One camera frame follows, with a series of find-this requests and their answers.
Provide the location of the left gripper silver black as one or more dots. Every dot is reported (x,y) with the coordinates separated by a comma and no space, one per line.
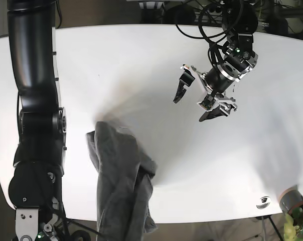
(214,83)

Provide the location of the grey T-shirt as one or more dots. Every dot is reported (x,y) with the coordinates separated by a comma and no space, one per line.
(124,185)

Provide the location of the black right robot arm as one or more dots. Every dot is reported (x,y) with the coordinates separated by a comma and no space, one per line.
(36,187)

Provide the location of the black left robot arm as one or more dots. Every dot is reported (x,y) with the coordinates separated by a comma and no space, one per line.
(231,55)

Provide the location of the right silver table grommet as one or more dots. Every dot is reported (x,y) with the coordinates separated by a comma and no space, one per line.
(264,202)

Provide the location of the grey plant pot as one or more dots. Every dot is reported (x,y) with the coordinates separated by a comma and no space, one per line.
(290,199)

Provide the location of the green potted plant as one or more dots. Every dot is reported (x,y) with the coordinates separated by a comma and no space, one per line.
(293,226)

